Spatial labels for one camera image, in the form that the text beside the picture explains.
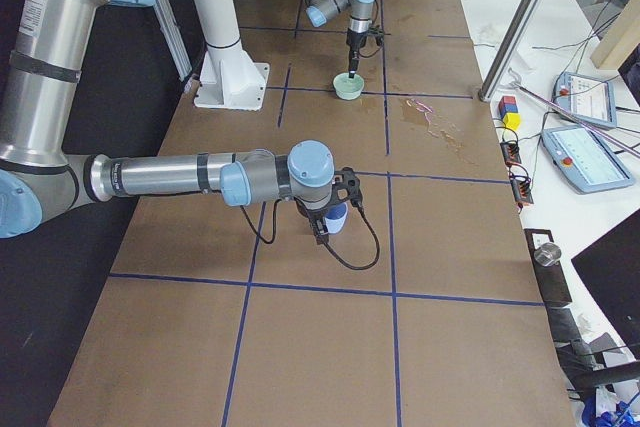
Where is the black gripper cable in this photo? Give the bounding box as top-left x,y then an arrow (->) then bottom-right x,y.
239,201 -> 381,270

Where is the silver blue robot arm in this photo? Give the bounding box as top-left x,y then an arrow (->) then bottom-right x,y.
304,0 -> 384,79
1,0 -> 375,249

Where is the far teach pendant tablet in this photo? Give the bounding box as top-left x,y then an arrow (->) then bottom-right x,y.
552,72 -> 618,129

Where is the mint green bowl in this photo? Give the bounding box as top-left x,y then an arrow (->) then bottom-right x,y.
333,73 -> 365,101

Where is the light blue plastic cup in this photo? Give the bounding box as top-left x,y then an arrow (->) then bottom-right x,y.
324,203 -> 348,235

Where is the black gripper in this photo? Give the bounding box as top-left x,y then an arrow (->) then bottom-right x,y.
295,167 -> 363,245
347,26 -> 385,79

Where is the black orange connector lower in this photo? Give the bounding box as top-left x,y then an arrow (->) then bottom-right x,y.
509,175 -> 534,207

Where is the aluminium frame post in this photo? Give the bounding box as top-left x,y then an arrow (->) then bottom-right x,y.
478,0 -> 542,102

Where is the red blue yellow cube block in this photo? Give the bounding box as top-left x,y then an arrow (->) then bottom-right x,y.
498,95 -> 521,131

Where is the long metal reacher grabber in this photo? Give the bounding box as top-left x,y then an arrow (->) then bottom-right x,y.
507,66 -> 640,158

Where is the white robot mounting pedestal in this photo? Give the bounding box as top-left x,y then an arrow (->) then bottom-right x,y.
194,0 -> 270,111

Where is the black orange connector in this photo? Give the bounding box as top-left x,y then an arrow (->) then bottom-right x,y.
509,175 -> 534,207
500,141 -> 521,167

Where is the wooden board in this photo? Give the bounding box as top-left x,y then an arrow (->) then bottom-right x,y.
591,0 -> 640,70

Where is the near teach pendant tablet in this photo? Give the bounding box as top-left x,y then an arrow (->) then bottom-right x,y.
541,126 -> 635,194

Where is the black computer monitor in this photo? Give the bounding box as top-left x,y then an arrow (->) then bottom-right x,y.
572,212 -> 639,357

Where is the teach pendant tablet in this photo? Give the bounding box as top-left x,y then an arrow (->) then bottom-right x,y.
552,72 -> 618,129
541,126 -> 635,194

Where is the black orange connector upper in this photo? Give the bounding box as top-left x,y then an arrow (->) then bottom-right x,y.
500,141 -> 521,167

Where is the steel cylinder weight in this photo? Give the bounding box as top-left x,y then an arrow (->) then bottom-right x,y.
533,242 -> 562,267

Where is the black table clamp plate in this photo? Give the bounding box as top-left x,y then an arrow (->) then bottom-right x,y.
524,228 -> 572,308

